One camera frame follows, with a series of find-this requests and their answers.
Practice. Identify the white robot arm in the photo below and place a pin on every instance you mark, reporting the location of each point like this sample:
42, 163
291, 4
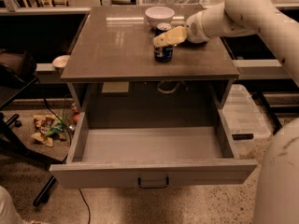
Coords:
277, 196

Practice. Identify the grey open drawer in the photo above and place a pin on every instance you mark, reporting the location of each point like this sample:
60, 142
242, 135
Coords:
145, 133

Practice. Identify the clear plastic storage bin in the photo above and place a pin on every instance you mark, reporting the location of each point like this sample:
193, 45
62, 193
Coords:
245, 120

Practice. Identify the white bowl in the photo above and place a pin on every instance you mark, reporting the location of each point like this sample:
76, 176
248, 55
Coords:
156, 15

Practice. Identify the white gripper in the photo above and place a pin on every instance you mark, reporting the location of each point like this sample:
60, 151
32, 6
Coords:
194, 29

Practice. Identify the blue pepsi can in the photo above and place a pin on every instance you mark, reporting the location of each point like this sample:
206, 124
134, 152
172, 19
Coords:
163, 51

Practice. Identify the grey counter cabinet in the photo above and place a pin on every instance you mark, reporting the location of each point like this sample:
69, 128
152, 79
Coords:
115, 44

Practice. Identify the black drawer handle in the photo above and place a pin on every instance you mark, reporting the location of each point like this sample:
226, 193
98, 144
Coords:
153, 184

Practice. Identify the snack bags on floor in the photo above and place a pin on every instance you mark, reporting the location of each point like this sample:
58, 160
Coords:
47, 128

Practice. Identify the white trouser leg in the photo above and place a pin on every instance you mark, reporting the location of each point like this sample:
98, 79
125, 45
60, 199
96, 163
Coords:
8, 213

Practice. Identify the wire basket with fruit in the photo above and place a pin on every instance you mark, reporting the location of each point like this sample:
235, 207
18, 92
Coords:
70, 118

